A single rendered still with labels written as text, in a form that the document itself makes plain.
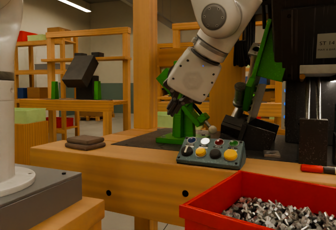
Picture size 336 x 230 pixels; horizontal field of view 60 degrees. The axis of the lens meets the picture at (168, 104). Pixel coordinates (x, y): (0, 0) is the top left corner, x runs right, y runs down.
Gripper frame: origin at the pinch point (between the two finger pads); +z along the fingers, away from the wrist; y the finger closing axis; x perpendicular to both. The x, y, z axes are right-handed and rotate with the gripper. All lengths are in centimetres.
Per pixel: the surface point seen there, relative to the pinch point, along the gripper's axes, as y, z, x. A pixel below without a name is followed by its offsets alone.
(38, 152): -27.1, 35.6, 4.6
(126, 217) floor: 37, 160, 108
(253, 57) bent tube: 18.7, -16.1, 25.4
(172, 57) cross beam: 1, 10, 73
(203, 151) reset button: 9.6, 2.6, -9.0
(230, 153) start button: 14.3, -1.2, -10.8
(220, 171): 14.1, 2.8, -13.1
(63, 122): -87, 332, 421
